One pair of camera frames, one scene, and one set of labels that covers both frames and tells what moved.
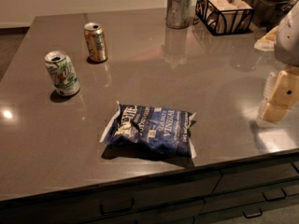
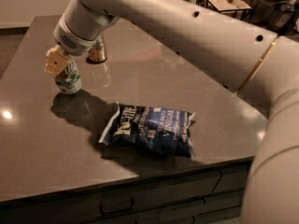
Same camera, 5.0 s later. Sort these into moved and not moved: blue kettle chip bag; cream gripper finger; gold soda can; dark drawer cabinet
Moved: cream gripper finger
Not moved: blue kettle chip bag; gold soda can; dark drawer cabinet
